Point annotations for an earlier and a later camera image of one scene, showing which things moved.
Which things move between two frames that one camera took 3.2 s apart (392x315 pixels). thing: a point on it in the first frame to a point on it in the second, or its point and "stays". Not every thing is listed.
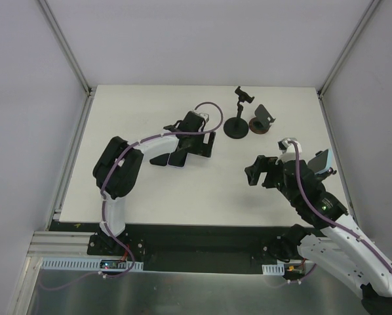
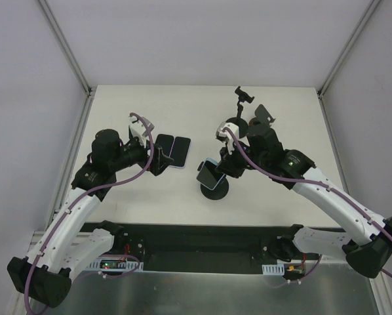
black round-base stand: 322,176 to 218,192
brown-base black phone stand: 261,124 stays
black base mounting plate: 215,248 stays
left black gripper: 185,148 to 154,159
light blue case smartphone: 322,162 to 209,176
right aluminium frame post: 347,48 stays
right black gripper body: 268,171 to 231,163
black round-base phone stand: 238,127 stays
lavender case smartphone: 177,159 stays
